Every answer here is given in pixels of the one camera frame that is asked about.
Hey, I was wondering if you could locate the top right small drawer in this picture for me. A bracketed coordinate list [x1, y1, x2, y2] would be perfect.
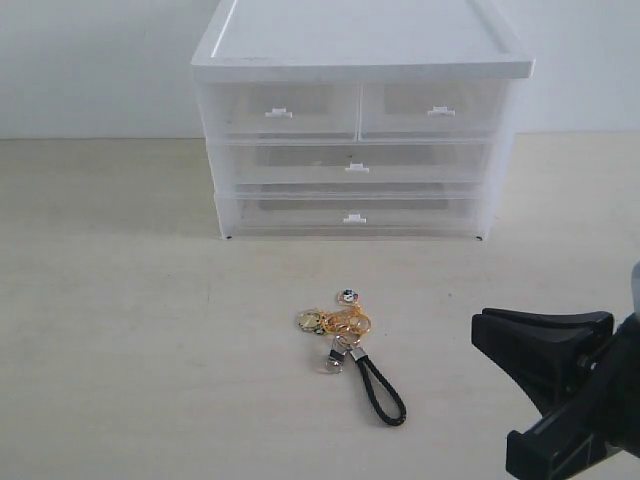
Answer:
[360, 80, 507, 139]

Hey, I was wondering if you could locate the top left small drawer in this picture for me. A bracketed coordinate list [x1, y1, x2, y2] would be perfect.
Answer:
[218, 83, 359, 139]

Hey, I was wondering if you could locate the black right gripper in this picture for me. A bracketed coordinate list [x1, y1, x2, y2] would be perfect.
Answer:
[471, 308, 639, 479]

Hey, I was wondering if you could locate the white translucent drawer cabinet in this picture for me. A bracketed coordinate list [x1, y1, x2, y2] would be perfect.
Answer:
[191, 1, 535, 240]

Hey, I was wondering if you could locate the small drawer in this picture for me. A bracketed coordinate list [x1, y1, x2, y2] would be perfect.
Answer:
[360, 80, 507, 139]
[218, 83, 359, 139]

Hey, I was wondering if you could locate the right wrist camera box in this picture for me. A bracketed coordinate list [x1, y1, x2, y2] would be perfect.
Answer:
[631, 261, 640, 320]

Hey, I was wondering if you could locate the panda keychain with black strap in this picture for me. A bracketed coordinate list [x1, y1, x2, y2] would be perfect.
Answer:
[295, 289, 407, 427]

